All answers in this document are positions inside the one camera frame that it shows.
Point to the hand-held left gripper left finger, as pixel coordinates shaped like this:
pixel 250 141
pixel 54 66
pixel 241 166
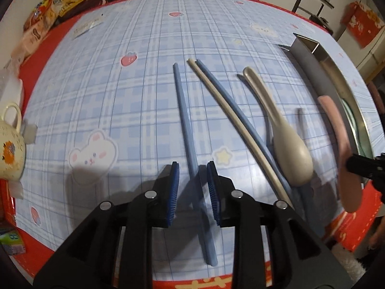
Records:
pixel 174 192

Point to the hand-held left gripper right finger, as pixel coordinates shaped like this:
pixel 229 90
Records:
pixel 212 192

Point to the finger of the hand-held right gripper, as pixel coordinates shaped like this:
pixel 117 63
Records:
pixel 359 164

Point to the green spoon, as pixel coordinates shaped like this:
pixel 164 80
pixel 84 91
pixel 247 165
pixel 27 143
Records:
pixel 356 126

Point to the pink spoon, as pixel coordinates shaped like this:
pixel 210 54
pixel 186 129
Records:
pixel 332 117

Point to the blue chopstick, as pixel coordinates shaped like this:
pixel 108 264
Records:
pixel 186 126
pixel 228 96

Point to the beige spoon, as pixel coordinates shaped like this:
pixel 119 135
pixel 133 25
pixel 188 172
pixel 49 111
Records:
pixel 291 156

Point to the beige chopstick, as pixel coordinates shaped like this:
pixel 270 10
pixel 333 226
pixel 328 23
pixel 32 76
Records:
pixel 222 103

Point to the steel utensil holder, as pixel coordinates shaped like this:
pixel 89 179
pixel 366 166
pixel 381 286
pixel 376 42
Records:
pixel 306 63

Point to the pink round stool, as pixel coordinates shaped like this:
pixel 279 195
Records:
pixel 379 99

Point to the white fluffy rug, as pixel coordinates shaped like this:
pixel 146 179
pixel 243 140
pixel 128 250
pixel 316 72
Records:
pixel 349 262

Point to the blue plaid tablecloth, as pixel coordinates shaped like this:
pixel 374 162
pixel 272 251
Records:
pixel 135 96

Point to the white cabinet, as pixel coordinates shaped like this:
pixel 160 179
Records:
pixel 374 57

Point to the red gift box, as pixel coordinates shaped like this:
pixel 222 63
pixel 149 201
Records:
pixel 364 24

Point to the black appliance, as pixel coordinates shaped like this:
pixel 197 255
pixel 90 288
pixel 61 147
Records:
pixel 321 24

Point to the white paper tag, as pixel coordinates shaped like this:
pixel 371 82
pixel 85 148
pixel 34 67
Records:
pixel 28 132

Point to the cream cup with yellow rim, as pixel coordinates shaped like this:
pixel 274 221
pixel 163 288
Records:
pixel 12 156

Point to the red packet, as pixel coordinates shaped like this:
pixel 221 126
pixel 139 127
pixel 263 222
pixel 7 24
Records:
pixel 6 201

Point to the green box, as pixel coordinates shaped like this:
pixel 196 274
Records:
pixel 12 240

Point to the black metal stand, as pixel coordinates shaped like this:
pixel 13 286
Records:
pixel 299 1

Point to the white paper card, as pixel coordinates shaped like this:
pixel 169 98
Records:
pixel 88 27

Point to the clear plastic food container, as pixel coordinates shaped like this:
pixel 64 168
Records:
pixel 12 87

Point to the peach snack bag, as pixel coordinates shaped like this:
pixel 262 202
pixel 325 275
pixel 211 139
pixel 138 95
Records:
pixel 34 37

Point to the orange snack bag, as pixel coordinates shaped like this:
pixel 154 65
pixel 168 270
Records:
pixel 42 10

